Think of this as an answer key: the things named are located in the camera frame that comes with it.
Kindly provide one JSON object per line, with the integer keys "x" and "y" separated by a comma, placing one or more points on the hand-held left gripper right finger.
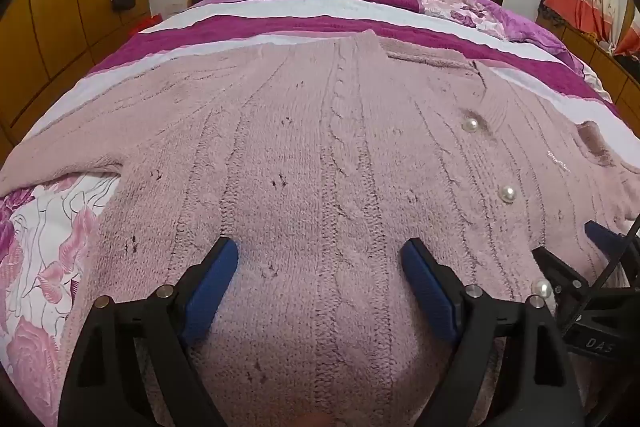
{"x": 430, "y": 287}

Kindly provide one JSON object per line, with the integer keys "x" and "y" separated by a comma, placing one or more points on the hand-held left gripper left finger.
{"x": 212, "y": 287}

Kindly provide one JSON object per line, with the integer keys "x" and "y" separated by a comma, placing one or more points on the crumpled purple floral duvet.
{"x": 475, "y": 12}

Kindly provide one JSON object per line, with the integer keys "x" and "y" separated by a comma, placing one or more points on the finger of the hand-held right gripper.
{"x": 555, "y": 269}
{"x": 602, "y": 234}

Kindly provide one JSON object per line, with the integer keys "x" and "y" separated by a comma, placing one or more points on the wooden wardrobe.
{"x": 55, "y": 7}

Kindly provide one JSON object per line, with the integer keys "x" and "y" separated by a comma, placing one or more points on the pink knit cardigan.
{"x": 310, "y": 167}

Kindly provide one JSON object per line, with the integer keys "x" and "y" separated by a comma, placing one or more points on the floral striped quilt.
{"x": 310, "y": 14}

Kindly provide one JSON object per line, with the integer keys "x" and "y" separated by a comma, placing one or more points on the low wooden cabinet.
{"x": 610, "y": 67}

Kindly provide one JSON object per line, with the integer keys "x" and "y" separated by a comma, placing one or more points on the red bag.
{"x": 149, "y": 22}

